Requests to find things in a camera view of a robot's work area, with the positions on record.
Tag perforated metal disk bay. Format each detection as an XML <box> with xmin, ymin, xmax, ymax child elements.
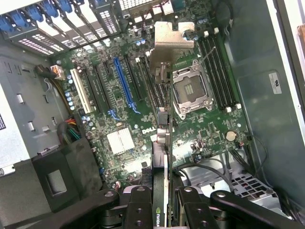
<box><xmin>177</xmin><ymin>152</ymin><xmax>290</xmax><ymax>219</ymax></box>

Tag silver chipset heatsink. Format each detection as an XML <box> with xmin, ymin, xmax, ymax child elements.
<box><xmin>106</xmin><ymin>127</ymin><xmax>136</xmax><ymax>155</ymax></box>

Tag round coin battery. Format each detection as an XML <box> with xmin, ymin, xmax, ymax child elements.
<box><xmin>224</xmin><ymin>130</ymin><xmax>239</xmax><ymax>142</ymax></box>

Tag green motherboard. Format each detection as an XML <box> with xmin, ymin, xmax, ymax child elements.
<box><xmin>51</xmin><ymin>0</ymin><xmax>252</xmax><ymax>191</ymax></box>

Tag metal CPU socket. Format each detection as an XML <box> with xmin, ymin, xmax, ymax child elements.
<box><xmin>171</xmin><ymin>59</ymin><xmax>214</xmax><ymax>120</ymax></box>

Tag blue expansion slot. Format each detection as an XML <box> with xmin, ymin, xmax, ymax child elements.
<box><xmin>112</xmin><ymin>56</ymin><xmax>142</xmax><ymax>115</ymax></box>

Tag white expansion slot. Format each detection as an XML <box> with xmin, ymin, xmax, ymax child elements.
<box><xmin>70</xmin><ymin>68</ymin><xmax>93</xmax><ymax>115</ymax></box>

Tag grey power supply unit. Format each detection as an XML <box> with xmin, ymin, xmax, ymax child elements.
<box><xmin>0</xmin><ymin>56</ymin><xmax>71</xmax><ymax>178</ymax></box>

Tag open dark PC case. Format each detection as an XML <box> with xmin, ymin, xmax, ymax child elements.
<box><xmin>0</xmin><ymin>0</ymin><xmax>305</xmax><ymax>229</ymax></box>

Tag black plastic air duct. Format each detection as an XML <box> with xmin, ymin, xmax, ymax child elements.
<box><xmin>31</xmin><ymin>137</ymin><xmax>103</xmax><ymax>213</ymax></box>

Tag coloured power wire bundle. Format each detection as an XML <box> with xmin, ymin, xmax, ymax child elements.
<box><xmin>56</xmin><ymin>116</ymin><xmax>83</xmax><ymax>145</ymax></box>

